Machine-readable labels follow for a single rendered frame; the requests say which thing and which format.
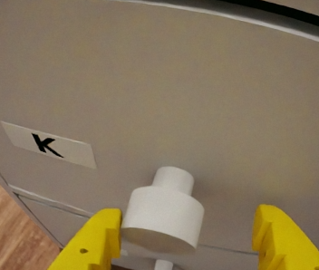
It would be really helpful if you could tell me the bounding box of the grey drawer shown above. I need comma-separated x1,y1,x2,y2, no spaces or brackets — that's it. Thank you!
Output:
0,0,319,256
18,195,259,270

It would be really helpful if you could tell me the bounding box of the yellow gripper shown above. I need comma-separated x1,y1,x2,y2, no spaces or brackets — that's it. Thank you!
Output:
47,204,319,270

